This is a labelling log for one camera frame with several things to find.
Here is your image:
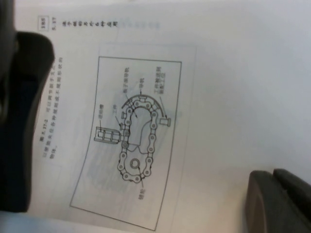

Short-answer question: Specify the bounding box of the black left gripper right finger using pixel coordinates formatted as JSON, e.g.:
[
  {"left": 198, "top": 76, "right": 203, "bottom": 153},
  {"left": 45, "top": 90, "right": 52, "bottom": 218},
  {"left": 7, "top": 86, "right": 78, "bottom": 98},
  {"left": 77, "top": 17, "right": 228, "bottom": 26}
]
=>
[{"left": 274, "top": 168, "right": 311, "bottom": 218}]

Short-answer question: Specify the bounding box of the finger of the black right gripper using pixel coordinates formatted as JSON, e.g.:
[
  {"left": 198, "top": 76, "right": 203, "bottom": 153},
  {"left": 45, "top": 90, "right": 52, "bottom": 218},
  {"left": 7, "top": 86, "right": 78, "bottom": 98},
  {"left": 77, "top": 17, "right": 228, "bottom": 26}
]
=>
[
  {"left": 0, "top": 31, "right": 56, "bottom": 212},
  {"left": 0, "top": 0, "right": 17, "bottom": 122}
]

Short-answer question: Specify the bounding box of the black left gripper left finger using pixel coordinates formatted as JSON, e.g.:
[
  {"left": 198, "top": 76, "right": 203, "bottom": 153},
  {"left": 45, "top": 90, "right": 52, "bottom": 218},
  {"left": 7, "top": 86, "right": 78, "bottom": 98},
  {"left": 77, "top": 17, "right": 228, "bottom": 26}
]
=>
[{"left": 244, "top": 170, "right": 311, "bottom": 233}]

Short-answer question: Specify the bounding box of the technical book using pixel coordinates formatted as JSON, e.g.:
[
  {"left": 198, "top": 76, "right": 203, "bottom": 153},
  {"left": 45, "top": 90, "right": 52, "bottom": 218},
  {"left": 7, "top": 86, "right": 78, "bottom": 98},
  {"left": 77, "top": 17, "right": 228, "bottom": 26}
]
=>
[{"left": 0, "top": 0, "right": 311, "bottom": 233}]

